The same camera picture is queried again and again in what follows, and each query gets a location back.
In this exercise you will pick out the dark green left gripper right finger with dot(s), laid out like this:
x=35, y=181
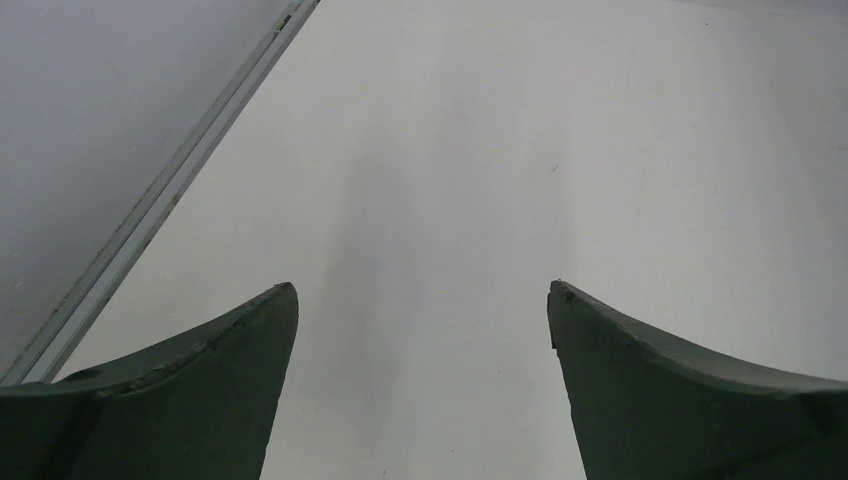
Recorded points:
x=647, y=404

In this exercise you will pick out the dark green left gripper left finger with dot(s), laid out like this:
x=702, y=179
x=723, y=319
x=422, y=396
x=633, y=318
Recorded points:
x=198, y=405

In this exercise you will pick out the aluminium table edge rail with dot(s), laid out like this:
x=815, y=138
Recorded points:
x=109, y=110

